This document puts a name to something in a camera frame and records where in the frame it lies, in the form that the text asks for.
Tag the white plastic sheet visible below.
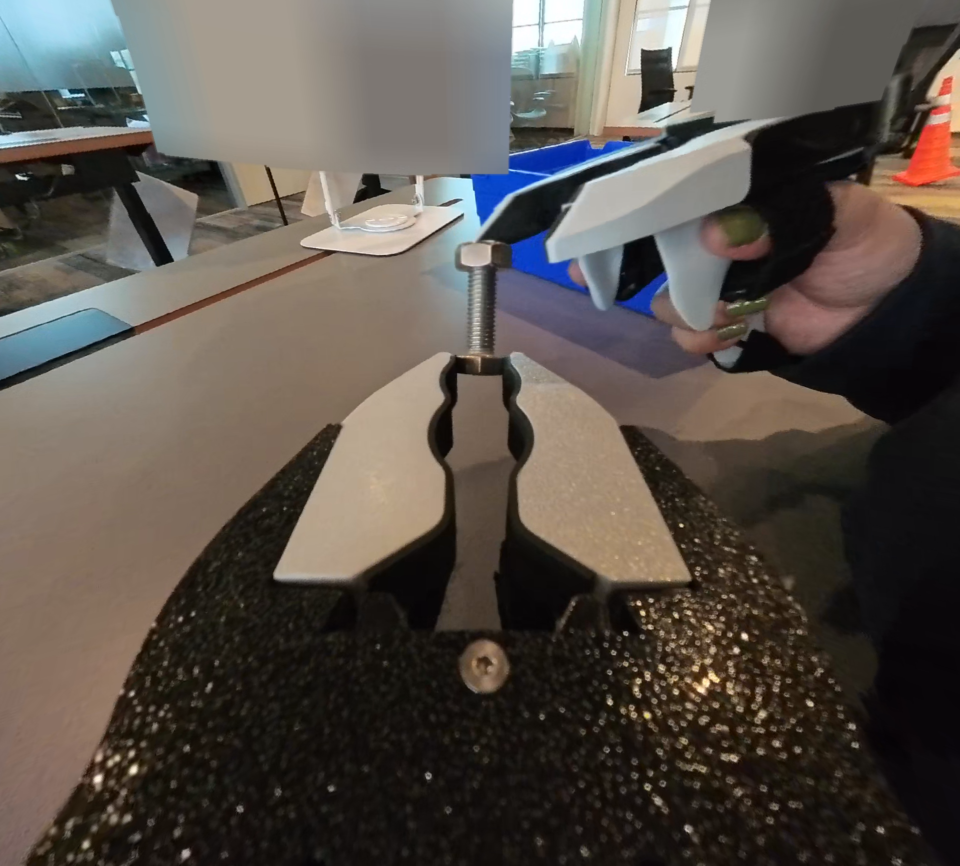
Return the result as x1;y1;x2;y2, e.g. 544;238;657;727
300;170;363;218
105;170;200;269

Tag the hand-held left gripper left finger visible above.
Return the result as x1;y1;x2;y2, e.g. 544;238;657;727
273;352;459;590

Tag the orange traffic cone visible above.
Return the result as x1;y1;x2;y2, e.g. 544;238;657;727
896;75;960;188

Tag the person's black sweatshirt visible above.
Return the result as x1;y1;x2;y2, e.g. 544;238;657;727
838;424;960;833

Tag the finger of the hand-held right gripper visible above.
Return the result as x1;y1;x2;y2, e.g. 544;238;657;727
545;133;753;312
478;118;783;246

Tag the blue plastic bin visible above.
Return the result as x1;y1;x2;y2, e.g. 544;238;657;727
471;137;663;318

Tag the black office chair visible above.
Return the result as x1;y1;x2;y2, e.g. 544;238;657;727
637;46;678;113

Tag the wood-topped background desk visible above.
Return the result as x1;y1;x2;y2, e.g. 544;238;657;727
0;126;177;267

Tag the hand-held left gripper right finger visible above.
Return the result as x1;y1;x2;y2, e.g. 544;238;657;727
504;352;693;590

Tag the silver hex bolt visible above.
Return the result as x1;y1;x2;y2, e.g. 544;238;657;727
456;241;513;357

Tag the person's right hand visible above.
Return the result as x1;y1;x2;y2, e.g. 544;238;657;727
567;182;925;357

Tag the white stand base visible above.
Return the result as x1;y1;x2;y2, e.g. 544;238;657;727
300;170;466;257

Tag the black desk cable cover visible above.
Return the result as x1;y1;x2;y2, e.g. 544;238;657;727
0;308;138;387

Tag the white background table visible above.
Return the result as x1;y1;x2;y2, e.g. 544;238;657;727
621;100;717;141

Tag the white round disc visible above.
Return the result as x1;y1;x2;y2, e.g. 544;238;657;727
362;204;423;232

